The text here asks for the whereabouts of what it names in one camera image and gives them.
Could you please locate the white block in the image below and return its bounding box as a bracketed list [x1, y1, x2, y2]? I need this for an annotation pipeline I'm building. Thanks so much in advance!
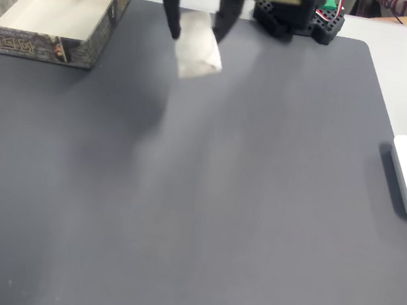
[171, 7, 231, 86]

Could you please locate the patterned cardboard box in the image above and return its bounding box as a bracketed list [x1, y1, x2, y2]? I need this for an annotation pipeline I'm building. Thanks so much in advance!
[0, 0, 131, 75]

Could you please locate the grey table mat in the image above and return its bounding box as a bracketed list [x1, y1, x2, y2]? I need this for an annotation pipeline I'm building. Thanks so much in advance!
[0, 0, 407, 305]

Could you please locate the red white black servo cable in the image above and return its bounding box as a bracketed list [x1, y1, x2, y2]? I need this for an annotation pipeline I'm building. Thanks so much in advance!
[313, 0, 349, 29]

